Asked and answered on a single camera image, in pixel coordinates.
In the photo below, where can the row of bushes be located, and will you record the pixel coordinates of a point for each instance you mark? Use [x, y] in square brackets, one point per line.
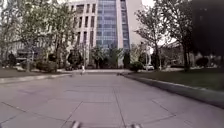
[110, 58]

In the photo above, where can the person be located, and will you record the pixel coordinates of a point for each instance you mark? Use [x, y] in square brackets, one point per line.
[83, 69]

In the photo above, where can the grey paved slab path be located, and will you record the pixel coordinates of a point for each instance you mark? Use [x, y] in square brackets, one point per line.
[100, 96]

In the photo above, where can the white car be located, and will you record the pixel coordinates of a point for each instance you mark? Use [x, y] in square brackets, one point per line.
[148, 67]

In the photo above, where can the tall glass fronted building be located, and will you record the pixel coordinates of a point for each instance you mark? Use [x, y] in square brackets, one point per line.
[106, 26]

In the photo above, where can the grey stone kerb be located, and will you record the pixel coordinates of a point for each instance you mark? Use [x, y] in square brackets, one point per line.
[30, 78]
[173, 88]

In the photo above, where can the robot's own part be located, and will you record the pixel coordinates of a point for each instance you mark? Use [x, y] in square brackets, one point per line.
[136, 126]
[76, 124]

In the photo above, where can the row of trees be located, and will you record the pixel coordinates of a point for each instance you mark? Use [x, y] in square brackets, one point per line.
[33, 23]
[173, 23]

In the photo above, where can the grass strip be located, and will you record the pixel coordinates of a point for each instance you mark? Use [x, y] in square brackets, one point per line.
[186, 78]
[16, 72]

